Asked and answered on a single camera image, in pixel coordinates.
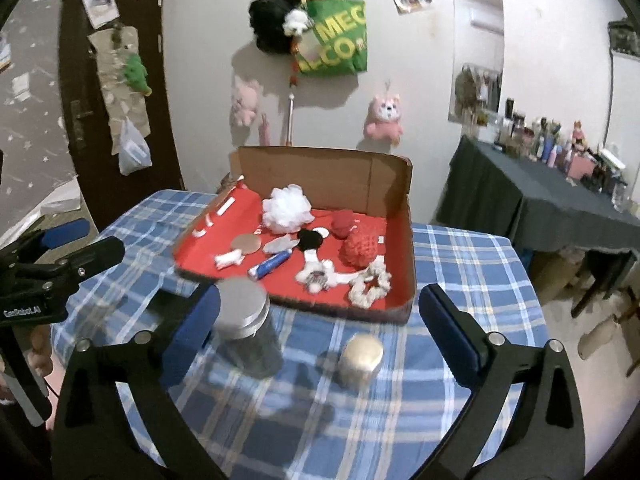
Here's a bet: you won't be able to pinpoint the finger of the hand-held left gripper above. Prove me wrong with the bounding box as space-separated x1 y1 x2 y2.
30 236 126 287
0 217 91 263

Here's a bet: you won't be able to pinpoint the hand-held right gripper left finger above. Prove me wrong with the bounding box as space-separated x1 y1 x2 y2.
51 282 226 480

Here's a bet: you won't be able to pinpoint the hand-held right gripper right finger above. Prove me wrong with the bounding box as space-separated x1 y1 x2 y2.
417 284 588 480

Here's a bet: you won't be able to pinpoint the cream lace scrunchie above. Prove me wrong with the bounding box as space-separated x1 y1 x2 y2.
347 255 393 308

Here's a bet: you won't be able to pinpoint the blue and white tube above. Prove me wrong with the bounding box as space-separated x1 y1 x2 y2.
248 251 291 281

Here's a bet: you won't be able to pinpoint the white wrapper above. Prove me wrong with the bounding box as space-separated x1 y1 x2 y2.
262 236 298 256

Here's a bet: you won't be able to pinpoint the orange-red mesh bath loofah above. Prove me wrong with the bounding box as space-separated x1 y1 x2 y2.
340 225 382 273

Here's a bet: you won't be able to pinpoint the white and black plush toy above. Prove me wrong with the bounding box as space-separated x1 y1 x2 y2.
295 249 368 295

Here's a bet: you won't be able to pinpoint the white mesh bath loofah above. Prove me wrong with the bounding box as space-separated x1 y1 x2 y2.
261 185 316 235

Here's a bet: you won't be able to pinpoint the red knitted pouf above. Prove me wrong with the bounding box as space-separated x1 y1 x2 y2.
331 210 357 239

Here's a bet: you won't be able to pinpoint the cardboard box red inside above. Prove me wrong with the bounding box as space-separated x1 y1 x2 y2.
172 145 417 326

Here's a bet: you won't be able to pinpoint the person's left hand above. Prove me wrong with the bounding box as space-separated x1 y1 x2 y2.
25 330 56 378

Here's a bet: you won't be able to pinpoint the large glass jar metal lid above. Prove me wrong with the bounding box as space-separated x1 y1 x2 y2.
214 277 285 378

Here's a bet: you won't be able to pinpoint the dark wooden door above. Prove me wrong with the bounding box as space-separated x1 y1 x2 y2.
59 0 183 231

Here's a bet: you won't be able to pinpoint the small glass jar, yellow capsules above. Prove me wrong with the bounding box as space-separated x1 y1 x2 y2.
337 335 385 390

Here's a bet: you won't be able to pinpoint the white plastic bag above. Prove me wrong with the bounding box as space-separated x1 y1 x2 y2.
117 116 152 177

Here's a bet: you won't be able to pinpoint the blue plaid blanket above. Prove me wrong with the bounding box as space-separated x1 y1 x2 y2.
50 189 551 480

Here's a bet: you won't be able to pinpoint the dark cloth-covered table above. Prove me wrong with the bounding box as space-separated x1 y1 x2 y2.
435 135 640 271

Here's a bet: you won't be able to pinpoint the beige hanging organizer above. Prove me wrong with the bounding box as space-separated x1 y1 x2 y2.
87 25 153 156

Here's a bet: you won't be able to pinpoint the green plush toy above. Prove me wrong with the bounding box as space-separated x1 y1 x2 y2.
122 52 153 96

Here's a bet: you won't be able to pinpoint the pink box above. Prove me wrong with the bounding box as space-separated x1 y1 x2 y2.
566 155 596 181

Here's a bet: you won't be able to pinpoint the row of cosmetic bottles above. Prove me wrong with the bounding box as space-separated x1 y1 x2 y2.
467 97 631 211

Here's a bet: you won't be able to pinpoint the pink pig plush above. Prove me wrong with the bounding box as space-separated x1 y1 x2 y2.
231 76 261 127

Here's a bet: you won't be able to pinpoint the pink bear plush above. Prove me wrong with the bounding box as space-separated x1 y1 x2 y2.
363 92 405 142

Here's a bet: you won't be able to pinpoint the small photo print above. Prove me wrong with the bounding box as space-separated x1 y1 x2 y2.
81 0 119 28

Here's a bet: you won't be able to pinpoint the black bag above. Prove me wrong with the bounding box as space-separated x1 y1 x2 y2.
249 0 301 55

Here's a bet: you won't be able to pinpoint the white wardrobe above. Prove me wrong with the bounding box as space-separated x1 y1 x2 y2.
602 50 640 161

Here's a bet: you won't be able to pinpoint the green tote bag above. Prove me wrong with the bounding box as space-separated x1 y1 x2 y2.
292 0 370 77

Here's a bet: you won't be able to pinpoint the dark storage case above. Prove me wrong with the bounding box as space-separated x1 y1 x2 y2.
607 17 640 56

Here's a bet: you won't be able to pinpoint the door handle lock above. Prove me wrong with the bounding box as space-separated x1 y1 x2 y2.
70 100 93 148

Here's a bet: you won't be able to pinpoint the mop handle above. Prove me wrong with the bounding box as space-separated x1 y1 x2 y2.
285 75 298 147

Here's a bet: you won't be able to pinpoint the arched wall mirror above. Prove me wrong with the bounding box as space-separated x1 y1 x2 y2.
448 0 505 126

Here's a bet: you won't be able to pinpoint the small panda plush keychain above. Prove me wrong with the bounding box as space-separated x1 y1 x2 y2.
282 7 313 37

